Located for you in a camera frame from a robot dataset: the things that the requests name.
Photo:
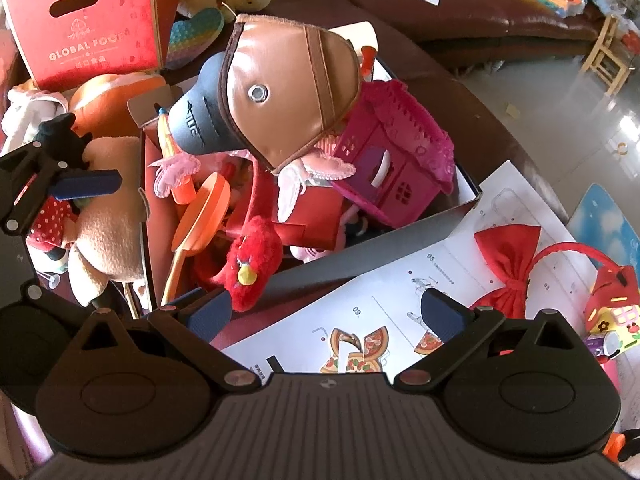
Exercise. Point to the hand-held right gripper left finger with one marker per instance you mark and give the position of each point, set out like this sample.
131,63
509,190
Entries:
212,315

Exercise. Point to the colourful foam house box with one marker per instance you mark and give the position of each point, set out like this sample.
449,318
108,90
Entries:
617,317

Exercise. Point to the rainbow pop toy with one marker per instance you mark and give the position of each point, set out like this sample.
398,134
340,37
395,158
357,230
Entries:
195,35

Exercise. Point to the white cloth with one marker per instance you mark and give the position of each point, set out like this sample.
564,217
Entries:
25,110

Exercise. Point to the cardboard storage box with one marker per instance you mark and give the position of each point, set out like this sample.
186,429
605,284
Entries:
350,260

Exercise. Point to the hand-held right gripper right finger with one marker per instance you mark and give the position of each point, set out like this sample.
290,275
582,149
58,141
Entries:
442,310

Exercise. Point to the small red box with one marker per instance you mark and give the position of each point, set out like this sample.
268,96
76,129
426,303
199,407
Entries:
315,205

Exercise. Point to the pink toy house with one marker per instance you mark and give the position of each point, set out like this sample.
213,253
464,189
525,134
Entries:
395,170

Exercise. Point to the purple white bottle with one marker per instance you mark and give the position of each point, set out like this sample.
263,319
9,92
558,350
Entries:
600,347

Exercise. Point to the red gift box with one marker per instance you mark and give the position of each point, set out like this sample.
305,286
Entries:
90,30

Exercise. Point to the pink frilly cloth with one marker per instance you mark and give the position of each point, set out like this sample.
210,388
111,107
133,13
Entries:
325,170

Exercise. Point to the blue floor mat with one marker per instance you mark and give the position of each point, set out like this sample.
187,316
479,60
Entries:
600,215

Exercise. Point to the red polka-dot plush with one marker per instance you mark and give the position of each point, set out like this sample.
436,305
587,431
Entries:
50,220

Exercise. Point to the wooden chair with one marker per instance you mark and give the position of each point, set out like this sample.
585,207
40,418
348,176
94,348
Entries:
607,60

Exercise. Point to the brown leather sofa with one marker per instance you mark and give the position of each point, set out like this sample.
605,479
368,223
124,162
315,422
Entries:
475,15

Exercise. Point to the brown plush hat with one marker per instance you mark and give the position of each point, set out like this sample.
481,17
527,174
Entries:
280,95

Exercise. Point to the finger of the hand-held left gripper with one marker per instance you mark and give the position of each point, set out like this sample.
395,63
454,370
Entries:
85,183
45,300

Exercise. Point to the orange plush toy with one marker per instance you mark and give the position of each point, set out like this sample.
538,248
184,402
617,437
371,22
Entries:
110,97

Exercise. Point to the tan plush toy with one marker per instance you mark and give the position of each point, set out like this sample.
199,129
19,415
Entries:
110,210

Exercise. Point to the red bird plush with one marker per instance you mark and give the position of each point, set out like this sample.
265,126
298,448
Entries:
250,245

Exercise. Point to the orange plastic cup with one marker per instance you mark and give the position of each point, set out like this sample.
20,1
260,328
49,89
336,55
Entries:
200,215

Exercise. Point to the red bow headband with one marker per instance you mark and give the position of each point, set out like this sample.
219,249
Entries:
510,270

